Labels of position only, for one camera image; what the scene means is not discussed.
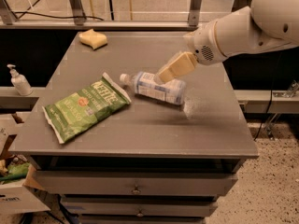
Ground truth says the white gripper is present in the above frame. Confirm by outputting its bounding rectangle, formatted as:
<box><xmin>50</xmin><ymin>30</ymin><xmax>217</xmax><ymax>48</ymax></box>
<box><xmin>153</xmin><ymin>20</ymin><xmax>228</xmax><ymax>85</ymax></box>

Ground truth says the clear plastic tea bottle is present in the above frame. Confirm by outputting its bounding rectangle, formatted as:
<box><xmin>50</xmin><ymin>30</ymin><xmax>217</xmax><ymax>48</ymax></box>
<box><xmin>120</xmin><ymin>72</ymin><xmax>186</xmax><ymax>105</ymax></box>

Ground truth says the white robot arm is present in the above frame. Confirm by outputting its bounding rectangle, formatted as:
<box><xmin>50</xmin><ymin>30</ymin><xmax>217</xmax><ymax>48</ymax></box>
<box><xmin>154</xmin><ymin>0</ymin><xmax>299</xmax><ymax>84</ymax></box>

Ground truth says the white pump dispenser bottle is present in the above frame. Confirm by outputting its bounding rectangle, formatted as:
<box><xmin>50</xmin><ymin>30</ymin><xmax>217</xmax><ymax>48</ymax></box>
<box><xmin>7</xmin><ymin>64</ymin><xmax>32</xmax><ymax>96</ymax></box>

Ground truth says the yellow sponge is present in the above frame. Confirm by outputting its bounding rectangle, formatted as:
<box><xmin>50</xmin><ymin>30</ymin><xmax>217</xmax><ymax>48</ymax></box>
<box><xmin>79</xmin><ymin>29</ymin><xmax>107</xmax><ymax>50</ymax></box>

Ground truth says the green kettle chips bag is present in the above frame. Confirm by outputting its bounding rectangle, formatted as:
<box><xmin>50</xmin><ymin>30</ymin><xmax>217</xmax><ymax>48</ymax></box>
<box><xmin>43</xmin><ymin>73</ymin><xmax>131</xmax><ymax>144</ymax></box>

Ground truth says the grey drawer cabinet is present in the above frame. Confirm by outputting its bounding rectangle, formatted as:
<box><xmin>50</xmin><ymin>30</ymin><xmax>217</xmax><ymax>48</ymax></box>
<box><xmin>9</xmin><ymin>31</ymin><xmax>260</xmax><ymax>224</ymax></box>

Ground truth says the grey metal railing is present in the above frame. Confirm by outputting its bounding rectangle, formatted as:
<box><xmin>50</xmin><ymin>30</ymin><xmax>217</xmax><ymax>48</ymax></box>
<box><xmin>0</xmin><ymin>0</ymin><xmax>237</xmax><ymax>32</ymax></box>

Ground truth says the middle grey drawer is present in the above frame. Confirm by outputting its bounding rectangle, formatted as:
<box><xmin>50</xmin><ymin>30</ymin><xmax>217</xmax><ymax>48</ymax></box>
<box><xmin>62</xmin><ymin>197</ymin><xmax>217</xmax><ymax>217</ymax></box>

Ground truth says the grey drawer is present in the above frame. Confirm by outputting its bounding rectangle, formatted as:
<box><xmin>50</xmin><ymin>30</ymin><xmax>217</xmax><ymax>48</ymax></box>
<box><xmin>79</xmin><ymin>216</ymin><xmax>206</xmax><ymax>224</ymax></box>
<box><xmin>34</xmin><ymin>171</ymin><xmax>237</xmax><ymax>196</ymax></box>
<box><xmin>62</xmin><ymin>197</ymin><xmax>217</xmax><ymax>217</ymax></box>

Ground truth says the top grey drawer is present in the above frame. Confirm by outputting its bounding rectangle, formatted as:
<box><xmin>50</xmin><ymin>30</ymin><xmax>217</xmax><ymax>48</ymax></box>
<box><xmin>34</xmin><ymin>171</ymin><xmax>237</xmax><ymax>196</ymax></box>

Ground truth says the bottom grey drawer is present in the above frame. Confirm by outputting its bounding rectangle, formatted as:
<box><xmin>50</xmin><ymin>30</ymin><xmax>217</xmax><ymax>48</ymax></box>
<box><xmin>79</xmin><ymin>216</ymin><xmax>206</xmax><ymax>224</ymax></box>

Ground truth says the white cardboard box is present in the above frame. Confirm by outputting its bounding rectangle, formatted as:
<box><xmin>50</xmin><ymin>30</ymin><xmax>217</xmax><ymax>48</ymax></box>
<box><xmin>0</xmin><ymin>111</ymin><xmax>51</xmax><ymax>216</ymax></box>

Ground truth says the black cable on floor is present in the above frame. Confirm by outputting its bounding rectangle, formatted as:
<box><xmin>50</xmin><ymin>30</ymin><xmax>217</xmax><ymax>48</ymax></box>
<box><xmin>12</xmin><ymin>10</ymin><xmax>105</xmax><ymax>21</ymax></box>

